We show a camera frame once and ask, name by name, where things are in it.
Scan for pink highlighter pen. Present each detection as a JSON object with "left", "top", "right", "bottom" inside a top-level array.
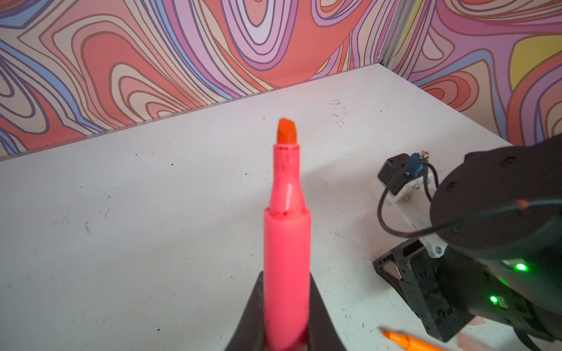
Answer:
[{"left": 263, "top": 118, "right": 312, "bottom": 350}]

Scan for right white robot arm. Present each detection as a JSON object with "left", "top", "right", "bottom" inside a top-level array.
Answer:
[{"left": 373, "top": 136, "right": 561, "bottom": 347}]

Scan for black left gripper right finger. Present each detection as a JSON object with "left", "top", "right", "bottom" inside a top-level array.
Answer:
[{"left": 307, "top": 276, "right": 346, "bottom": 351}]

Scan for translucent pen cap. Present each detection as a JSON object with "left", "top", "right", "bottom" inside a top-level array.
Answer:
[{"left": 457, "top": 333, "right": 495, "bottom": 351}]

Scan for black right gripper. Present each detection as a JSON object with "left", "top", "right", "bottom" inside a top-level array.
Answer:
[{"left": 373, "top": 239, "right": 518, "bottom": 342}]

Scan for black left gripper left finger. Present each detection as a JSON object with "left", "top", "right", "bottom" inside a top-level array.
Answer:
[{"left": 225, "top": 272, "right": 266, "bottom": 351}]

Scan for orange highlighter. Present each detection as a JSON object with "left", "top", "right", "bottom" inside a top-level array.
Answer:
[{"left": 382, "top": 330, "right": 443, "bottom": 351}]

